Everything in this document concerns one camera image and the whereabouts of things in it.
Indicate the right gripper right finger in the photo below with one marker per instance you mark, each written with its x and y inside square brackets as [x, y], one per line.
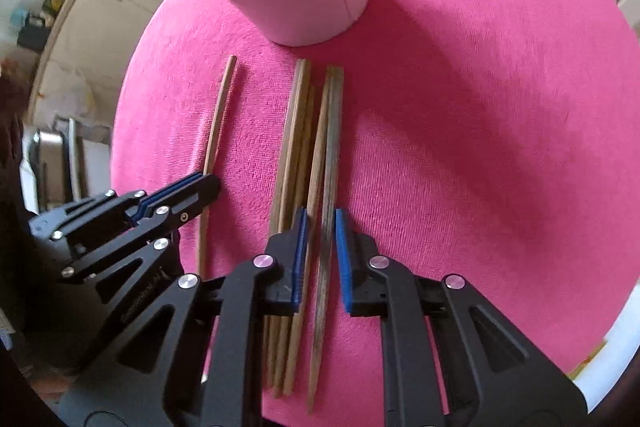
[450, 357]

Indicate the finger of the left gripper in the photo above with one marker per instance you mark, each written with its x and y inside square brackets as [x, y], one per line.
[108, 215]
[145, 231]

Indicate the wooden chopstick one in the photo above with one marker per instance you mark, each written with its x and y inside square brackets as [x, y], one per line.
[210, 158]

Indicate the wooden chopstick four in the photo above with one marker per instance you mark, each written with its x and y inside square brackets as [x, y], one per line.
[302, 156]

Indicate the wooden chopstick two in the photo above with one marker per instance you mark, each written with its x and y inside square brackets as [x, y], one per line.
[301, 80]

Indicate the wooden chopstick six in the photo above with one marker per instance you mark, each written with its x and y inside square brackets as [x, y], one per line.
[310, 202]

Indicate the dark grey wooden chopstick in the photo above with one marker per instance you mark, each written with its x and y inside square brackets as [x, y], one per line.
[335, 80]

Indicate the wooden chopstick three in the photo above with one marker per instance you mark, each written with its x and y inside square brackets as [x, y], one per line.
[285, 323]

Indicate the black electric kettle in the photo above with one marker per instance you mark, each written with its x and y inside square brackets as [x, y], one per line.
[34, 34]

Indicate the pink round tablecloth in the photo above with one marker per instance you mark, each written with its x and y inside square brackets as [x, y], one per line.
[498, 139]

